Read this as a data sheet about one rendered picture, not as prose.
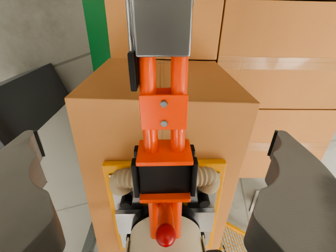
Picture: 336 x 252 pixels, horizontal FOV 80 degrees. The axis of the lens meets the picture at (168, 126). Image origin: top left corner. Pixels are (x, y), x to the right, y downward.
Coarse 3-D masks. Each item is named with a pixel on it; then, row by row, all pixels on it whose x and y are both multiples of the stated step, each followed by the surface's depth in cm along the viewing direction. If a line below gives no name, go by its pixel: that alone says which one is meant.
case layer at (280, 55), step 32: (224, 0) 68; (256, 0) 67; (288, 0) 68; (320, 0) 72; (192, 32) 71; (224, 32) 72; (256, 32) 72; (288, 32) 72; (320, 32) 72; (224, 64) 77; (256, 64) 77; (288, 64) 78; (320, 64) 78; (256, 96) 84; (288, 96) 84; (320, 96) 85; (256, 128) 92; (288, 128) 92; (320, 128) 92; (256, 160) 101; (320, 160) 102
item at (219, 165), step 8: (200, 160) 48; (208, 160) 47; (216, 160) 47; (224, 160) 48; (216, 168) 47; (224, 168) 47; (200, 192) 50; (216, 192) 50; (192, 200) 52; (200, 200) 48; (208, 200) 48; (216, 200) 53; (216, 208) 54; (216, 216) 56; (200, 232) 56; (208, 232) 58; (208, 240) 60
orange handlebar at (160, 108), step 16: (144, 64) 23; (176, 64) 24; (144, 80) 24; (176, 80) 25; (144, 96) 25; (160, 96) 25; (176, 96) 25; (144, 112) 26; (160, 112) 26; (176, 112) 26; (144, 128) 27; (160, 128) 27; (176, 128) 27; (144, 144) 29; (176, 144) 29; (176, 208) 36; (176, 224) 38
